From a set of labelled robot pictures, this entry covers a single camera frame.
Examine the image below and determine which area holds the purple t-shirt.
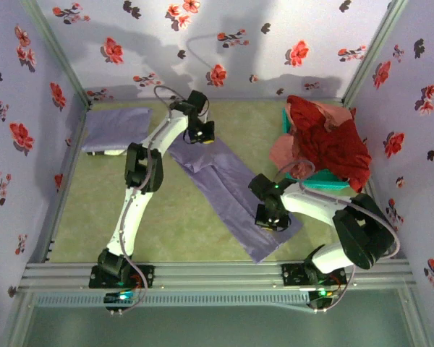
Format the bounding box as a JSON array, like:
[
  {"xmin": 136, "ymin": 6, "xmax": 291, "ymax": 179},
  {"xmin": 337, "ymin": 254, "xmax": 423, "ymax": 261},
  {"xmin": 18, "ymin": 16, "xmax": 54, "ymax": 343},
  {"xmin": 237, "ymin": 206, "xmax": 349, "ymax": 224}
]
[{"xmin": 167, "ymin": 136, "xmax": 305, "ymax": 265}]

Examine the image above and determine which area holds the folded purple cloth stack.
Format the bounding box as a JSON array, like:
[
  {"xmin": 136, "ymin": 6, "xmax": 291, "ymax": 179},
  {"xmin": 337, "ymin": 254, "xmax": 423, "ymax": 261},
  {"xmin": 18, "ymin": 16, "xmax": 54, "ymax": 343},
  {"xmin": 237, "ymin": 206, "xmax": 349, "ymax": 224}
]
[{"xmin": 81, "ymin": 107, "xmax": 154, "ymax": 153}]

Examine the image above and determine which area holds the pink t-shirt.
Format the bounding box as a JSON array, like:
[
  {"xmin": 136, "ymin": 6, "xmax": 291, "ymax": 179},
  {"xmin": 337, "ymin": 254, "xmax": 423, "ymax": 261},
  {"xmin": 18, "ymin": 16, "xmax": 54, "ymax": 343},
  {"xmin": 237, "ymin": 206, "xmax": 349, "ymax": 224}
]
[{"xmin": 269, "ymin": 100, "xmax": 357, "ymax": 181}]

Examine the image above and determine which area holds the teal plastic basket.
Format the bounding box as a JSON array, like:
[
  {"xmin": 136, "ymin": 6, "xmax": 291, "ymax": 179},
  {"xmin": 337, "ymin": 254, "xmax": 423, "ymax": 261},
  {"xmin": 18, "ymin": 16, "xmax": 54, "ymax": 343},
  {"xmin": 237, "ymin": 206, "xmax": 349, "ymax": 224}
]
[{"xmin": 281, "ymin": 106, "xmax": 350, "ymax": 192}]

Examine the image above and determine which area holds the red t-shirt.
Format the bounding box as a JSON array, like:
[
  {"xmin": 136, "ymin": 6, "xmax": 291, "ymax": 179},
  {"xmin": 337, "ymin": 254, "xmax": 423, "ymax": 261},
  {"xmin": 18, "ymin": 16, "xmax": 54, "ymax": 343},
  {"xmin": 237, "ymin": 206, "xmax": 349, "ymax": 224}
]
[{"xmin": 287, "ymin": 95, "xmax": 373, "ymax": 193}]

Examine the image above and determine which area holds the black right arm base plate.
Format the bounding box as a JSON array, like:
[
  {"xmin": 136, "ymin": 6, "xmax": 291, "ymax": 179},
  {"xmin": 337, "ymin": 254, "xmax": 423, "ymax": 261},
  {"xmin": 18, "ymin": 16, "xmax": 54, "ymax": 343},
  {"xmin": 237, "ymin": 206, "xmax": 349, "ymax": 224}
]
[{"xmin": 281, "ymin": 262, "xmax": 348, "ymax": 286}]

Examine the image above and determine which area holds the aluminium frame rail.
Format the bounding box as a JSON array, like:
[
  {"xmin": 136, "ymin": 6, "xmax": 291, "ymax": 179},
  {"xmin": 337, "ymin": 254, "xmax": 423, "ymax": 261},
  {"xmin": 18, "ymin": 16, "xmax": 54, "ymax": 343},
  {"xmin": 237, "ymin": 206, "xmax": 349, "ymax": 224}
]
[{"xmin": 20, "ymin": 259, "xmax": 417, "ymax": 291}]

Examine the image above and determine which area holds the grey slotted cable duct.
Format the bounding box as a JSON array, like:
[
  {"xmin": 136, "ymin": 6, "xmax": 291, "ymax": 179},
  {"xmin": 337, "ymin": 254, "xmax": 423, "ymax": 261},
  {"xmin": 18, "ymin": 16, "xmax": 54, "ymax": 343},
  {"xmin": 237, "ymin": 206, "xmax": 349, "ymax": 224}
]
[{"xmin": 34, "ymin": 291, "xmax": 312, "ymax": 309}]

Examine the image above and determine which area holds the grey left arm cable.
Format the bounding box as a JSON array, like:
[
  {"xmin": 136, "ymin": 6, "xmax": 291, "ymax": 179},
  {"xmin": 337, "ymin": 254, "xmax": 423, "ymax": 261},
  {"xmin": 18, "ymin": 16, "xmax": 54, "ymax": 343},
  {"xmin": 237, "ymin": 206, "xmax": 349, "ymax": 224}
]
[{"xmin": 106, "ymin": 85, "xmax": 189, "ymax": 316}]

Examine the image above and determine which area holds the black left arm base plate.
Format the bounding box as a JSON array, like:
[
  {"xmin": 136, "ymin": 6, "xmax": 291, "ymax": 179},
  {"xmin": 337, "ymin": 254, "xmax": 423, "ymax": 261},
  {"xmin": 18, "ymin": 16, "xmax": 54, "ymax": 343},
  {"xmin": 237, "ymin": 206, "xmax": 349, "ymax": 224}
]
[{"xmin": 89, "ymin": 265, "xmax": 156, "ymax": 289}]

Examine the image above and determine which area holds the aluminium side rail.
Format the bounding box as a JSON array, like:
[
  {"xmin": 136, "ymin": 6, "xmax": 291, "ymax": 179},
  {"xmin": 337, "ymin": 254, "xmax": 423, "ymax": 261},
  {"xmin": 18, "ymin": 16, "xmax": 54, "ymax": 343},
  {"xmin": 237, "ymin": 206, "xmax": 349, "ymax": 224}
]
[{"xmin": 39, "ymin": 104, "xmax": 92, "ymax": 263}]

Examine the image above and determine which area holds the aluminium frame post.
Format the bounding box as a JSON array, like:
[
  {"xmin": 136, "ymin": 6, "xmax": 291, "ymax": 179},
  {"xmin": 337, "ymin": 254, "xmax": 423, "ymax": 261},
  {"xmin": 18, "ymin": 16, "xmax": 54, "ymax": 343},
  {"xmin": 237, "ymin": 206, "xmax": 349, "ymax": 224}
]
[
  {"xmin": 21, "ymin": 0, "xmax": 93, "ymax": 109},
  {"xmin": 341, "ymin": 0, "xmax": 409, "ymax": 106}
]

